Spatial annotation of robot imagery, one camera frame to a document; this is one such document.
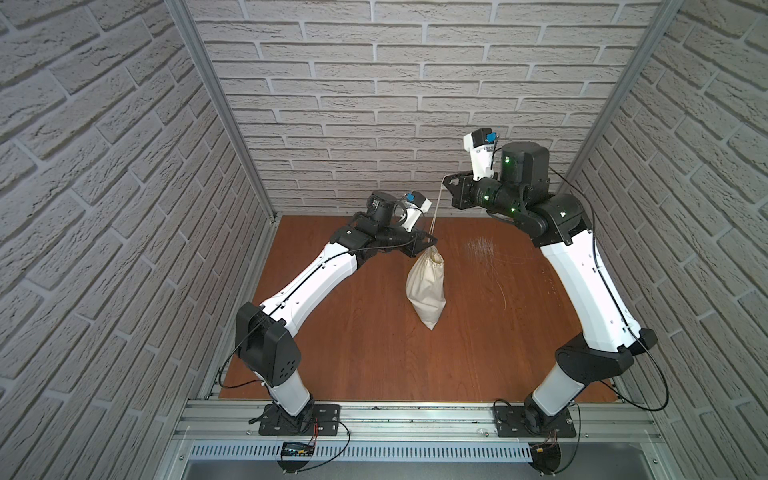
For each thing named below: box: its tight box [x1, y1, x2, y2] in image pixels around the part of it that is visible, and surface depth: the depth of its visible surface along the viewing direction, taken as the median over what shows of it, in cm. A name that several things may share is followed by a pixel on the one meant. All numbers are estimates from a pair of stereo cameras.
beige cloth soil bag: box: [406, 181, 447, 331], surface depth 79 cm
